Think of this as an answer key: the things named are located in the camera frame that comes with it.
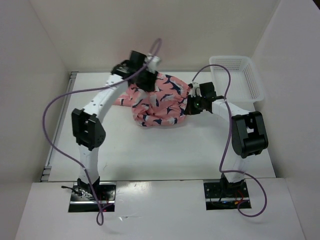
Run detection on white plastic basket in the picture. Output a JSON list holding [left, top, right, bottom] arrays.
[[209, 55, 265, 111]]

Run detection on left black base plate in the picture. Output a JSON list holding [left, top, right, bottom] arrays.
[[70, 183, 116, 205]]

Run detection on pink shark print shorts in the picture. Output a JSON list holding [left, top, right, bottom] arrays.
[[113, 73, 191, 127]]

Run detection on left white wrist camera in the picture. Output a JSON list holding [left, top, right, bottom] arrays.
[[145, 53, 162, 74]]

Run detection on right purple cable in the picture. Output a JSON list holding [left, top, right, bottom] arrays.
[[191, 64, 269, 219]]

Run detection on purple cable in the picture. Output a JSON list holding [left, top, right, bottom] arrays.
[[191, 64, 269, 219], [42, 37, 163, 226]]

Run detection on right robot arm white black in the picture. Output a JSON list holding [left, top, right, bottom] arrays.
[[184, 82, 269, 197]]

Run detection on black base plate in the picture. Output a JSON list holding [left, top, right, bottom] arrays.
[[203, 180, 250, 203], [70, 183, 116, 205]]

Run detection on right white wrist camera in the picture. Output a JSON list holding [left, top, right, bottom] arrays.
[[188, 82, 202, 98]]

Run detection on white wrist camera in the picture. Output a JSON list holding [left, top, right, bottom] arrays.
[[145, 53, 162, 74], [188, 82, 202, 98]]

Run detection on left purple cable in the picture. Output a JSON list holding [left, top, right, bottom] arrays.
[[42, 37, 163, 226]]

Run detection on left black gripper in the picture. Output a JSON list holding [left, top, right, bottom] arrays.
[[134, 65, 158, 93]]

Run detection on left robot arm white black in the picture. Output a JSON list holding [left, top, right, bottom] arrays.
[[71, 51, 161, 200]]

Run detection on aluminium table edge rail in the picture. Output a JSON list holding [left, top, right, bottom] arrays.
[[40, 71, 78, 183]]

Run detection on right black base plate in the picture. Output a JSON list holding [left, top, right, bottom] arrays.
[[203, 180, 250, 203]]

